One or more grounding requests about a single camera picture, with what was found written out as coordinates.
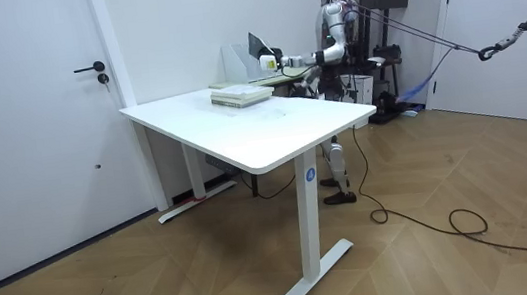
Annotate white file organizer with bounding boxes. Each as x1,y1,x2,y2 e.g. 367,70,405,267
220,40,270,87

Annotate door lock with key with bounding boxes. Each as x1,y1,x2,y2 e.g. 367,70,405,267
96,72,113,94

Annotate black hardcover book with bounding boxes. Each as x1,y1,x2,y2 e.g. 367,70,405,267
245,28,278,61

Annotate pale thick book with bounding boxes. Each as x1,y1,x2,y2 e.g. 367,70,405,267
209,89,275,114

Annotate black desk cable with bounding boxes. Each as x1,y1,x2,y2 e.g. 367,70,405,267
237,162,300,204

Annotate white standing desk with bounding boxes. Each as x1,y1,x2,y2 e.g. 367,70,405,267
116,67,401,295

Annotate robot legs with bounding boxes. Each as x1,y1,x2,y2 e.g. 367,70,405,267
304,63,370,208

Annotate white paperback book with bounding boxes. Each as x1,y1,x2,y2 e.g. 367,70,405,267
209,79,276,104

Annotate black power strip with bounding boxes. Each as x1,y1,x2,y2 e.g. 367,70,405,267
203,149,245,182

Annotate white box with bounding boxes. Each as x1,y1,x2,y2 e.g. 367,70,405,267
337,72,378,110

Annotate yellow-green desk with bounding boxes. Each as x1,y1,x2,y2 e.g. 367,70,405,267
207,68,311,106

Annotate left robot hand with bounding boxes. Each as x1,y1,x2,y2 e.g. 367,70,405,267
255,44,287,74

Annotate black floor cable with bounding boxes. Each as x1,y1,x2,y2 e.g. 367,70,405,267
349,103,527,293

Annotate black floor stand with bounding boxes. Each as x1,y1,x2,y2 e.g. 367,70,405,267
356,7,413,127

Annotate black door handle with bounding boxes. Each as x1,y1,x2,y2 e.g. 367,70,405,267
72,59,107,76

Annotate cable bundle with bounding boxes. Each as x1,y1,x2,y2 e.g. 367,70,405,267
345,0,527,110

